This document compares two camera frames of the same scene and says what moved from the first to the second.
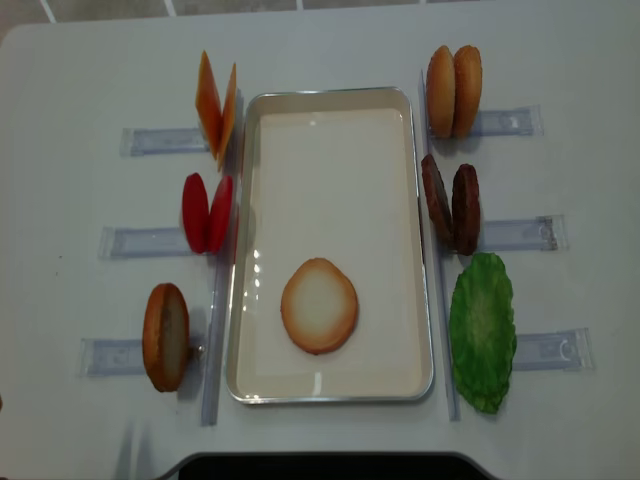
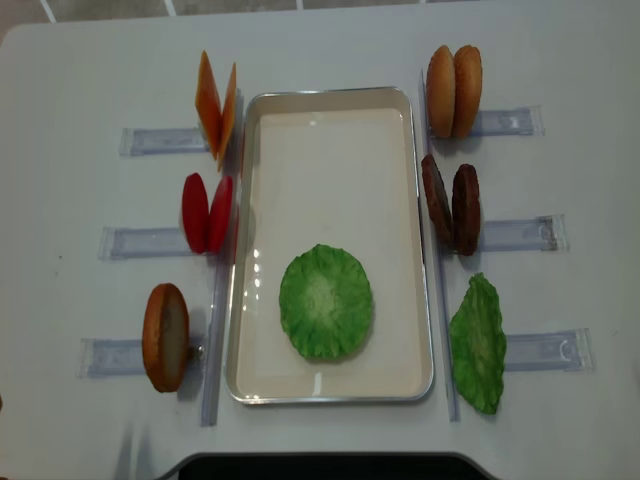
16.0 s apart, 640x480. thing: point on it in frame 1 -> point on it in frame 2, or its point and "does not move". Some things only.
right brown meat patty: (466, 210) does not move
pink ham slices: (220, 233) does not move
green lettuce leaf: (482, 334) -> (326, 302)
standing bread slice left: (165, 338) does not move
